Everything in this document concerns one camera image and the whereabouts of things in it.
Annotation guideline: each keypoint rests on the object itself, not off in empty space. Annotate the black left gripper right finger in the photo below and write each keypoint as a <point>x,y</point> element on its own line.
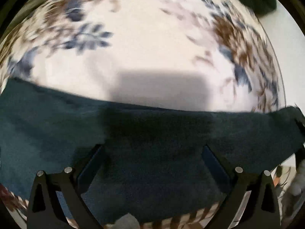
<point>250,198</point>

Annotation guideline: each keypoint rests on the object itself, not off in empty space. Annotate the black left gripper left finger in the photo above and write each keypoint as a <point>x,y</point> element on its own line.
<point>44,209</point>

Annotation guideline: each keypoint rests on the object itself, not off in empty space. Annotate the dark blue jeans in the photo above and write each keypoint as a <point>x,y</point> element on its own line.
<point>155,163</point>

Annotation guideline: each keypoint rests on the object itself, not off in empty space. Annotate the white bed headboard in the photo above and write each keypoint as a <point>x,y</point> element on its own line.
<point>288,42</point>

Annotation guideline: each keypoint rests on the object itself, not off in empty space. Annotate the floral bedspread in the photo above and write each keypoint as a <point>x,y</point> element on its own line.
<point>194,55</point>

